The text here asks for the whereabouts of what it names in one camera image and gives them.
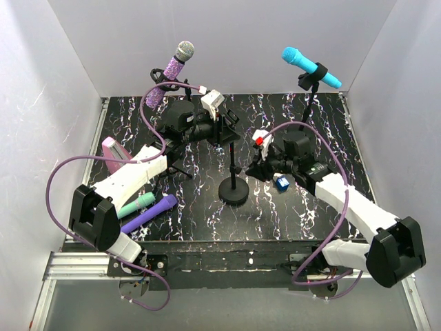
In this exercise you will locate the cyan microphone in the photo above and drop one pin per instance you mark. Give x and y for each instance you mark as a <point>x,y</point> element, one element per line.
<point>294,57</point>

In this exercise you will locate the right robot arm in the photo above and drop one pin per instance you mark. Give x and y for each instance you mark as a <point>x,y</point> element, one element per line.
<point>393,249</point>

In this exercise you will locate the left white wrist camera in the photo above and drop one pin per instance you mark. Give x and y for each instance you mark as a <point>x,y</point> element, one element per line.
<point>211,102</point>

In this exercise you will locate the blue white small box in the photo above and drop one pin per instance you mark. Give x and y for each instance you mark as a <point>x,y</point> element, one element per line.
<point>281,182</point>

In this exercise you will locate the glitter purple microphone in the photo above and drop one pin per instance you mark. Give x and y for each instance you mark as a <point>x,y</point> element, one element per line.
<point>184,52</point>

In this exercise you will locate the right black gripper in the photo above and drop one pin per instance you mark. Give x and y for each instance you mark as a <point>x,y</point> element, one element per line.
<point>260,169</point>

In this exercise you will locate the black tripod mic stand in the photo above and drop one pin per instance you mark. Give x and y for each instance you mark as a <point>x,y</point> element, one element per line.
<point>171,171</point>

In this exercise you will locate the round base mic stand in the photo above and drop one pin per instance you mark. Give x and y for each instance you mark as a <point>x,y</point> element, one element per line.
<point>234,190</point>

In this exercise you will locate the mint green microphone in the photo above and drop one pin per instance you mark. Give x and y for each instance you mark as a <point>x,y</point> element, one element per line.
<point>140,202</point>

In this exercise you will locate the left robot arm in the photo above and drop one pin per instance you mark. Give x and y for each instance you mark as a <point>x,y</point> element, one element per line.
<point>93,214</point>

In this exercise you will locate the pink box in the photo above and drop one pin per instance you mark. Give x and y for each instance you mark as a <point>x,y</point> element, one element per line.
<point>112,149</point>

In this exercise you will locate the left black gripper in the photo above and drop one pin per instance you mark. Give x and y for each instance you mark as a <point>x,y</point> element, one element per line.
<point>222,134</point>

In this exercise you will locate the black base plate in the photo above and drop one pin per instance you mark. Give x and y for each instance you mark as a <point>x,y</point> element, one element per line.
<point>227,264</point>

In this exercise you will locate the right round base stand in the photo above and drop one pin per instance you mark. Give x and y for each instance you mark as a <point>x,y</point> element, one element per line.
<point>311,81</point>

